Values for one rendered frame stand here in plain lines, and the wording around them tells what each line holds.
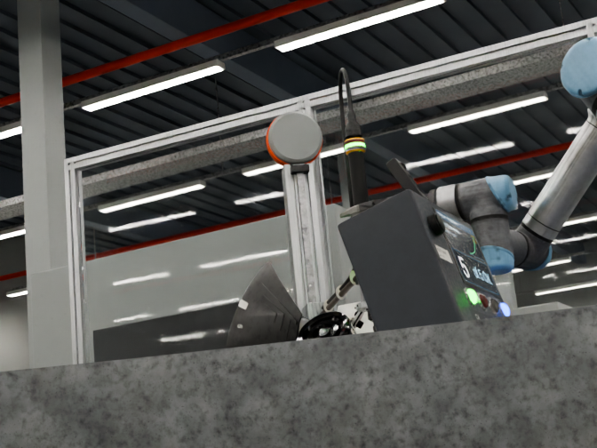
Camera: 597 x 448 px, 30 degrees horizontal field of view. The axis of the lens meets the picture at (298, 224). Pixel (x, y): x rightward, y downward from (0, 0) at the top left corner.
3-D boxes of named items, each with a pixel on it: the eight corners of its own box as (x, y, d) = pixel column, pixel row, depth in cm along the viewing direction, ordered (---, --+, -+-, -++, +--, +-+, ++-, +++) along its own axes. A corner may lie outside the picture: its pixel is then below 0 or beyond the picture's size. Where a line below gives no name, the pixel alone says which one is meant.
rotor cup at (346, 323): (311, 363, 242) (286, 319, 235) (372, 339, 240) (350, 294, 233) (316, 407, 230) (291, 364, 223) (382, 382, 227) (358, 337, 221)
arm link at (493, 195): (511, 210, 217) (505, 167, 219) (457, 220, 221) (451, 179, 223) (521, 217, 224) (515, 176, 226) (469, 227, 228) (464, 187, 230)
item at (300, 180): (311, 391, 293) (289, 167, 309) (330, 390, 294) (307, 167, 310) (313, 390, 290) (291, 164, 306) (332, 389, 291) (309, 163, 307)
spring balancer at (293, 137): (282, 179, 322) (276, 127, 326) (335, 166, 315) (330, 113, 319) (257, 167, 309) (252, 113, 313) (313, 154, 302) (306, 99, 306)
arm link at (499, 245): (531, 272, 223) (524, 219, 226) (503, 267, 215) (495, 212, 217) (497, 279, 228) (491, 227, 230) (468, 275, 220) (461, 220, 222)
